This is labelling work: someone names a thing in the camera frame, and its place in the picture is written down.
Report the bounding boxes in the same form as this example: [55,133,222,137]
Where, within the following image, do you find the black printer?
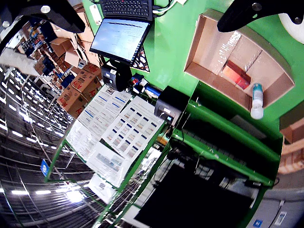
[153,85,190,126]

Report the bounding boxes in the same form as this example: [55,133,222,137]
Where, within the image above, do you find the red print cardboard boxes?
[57,63,103,119]

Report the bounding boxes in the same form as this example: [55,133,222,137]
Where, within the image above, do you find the empty cardboard box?
[279,101,304,175]

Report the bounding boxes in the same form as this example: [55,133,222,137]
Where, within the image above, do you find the black round device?
[101,60,133,93]

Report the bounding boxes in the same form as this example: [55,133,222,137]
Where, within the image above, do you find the blue round sign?
[40,158,50,178]

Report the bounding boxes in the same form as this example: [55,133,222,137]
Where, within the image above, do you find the green metal shelf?
[45,80,283,228]

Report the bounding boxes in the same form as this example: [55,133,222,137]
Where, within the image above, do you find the patterned printed card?
[132,45,151,73]

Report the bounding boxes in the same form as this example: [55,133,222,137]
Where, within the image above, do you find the black monitor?
[134,162,255,228]

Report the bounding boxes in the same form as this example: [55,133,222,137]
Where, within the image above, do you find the printed paper sheet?
[101,96,166,160]
[77,85,133,141]

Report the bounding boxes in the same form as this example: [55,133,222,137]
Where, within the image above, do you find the holographic brown box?
[222,59,252,90]

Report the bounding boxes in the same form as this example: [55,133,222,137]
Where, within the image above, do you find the shallow cardboard tray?
[184,9,295,112]

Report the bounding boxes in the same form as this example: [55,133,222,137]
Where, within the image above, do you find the black laptop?
[89,0,154,67]

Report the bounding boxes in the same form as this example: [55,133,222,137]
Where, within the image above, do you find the white cable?
[153,0,179,17]

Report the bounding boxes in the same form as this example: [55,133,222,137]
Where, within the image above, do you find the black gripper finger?
[0,0,86,34]
[217,0,304,33]

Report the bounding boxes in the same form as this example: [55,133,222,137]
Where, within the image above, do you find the white bottle teal label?
[250,83,264,120]

